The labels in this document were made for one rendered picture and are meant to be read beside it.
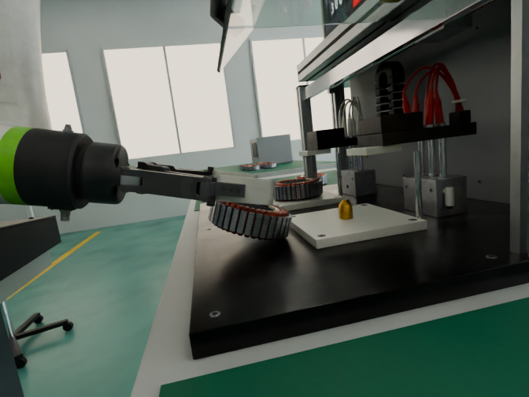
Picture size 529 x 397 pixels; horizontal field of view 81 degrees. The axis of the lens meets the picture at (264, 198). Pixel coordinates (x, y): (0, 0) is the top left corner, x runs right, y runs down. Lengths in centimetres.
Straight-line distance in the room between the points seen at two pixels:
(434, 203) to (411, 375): 31
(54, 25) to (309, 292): 568
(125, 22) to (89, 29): 51
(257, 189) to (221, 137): 480
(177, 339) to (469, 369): 21
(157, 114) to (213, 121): 86
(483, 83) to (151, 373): 58
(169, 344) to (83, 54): 541
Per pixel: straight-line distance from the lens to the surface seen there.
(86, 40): 564
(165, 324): 32
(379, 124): 45
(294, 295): 28
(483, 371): 25
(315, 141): 68
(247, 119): 522
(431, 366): 24
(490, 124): 61
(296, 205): 62
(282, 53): 555
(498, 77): 60
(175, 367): 26
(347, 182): 73
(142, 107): 527
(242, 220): 37
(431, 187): 50
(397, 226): 42
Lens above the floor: 89
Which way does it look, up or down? 9 degrees down
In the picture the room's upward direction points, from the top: 7 degrees counter-clockwise
